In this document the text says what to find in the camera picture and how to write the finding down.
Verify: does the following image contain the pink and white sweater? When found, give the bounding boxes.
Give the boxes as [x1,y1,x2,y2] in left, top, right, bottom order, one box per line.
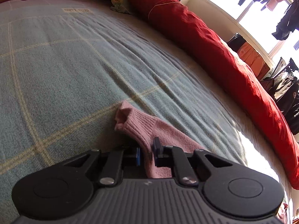
[115,101,204,178]

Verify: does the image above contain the hanging dark jackets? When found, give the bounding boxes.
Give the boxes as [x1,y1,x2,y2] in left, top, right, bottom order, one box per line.
[261,58,298,135]

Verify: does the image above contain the orange cloth covered cabinet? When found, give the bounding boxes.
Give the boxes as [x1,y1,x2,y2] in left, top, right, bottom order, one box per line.
[227,33,270,81]

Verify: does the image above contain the green plaid bed blanket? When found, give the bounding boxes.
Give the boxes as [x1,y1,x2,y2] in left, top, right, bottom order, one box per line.
[1,0,294,223]

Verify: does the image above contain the red duvet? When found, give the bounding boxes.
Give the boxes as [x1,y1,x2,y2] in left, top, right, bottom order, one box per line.
[128,0,298,189]

